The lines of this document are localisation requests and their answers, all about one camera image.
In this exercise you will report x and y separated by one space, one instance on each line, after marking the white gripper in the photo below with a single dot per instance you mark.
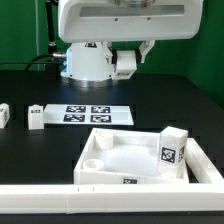
128 20

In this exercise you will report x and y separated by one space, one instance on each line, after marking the white square tabletop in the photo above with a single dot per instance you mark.
113 156

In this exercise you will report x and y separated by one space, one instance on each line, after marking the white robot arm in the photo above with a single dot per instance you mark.
85 63

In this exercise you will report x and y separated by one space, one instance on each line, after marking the white L-shaped obstacle fence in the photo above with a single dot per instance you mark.
206 194

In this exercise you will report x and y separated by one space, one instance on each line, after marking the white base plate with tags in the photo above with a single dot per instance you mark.
87 114

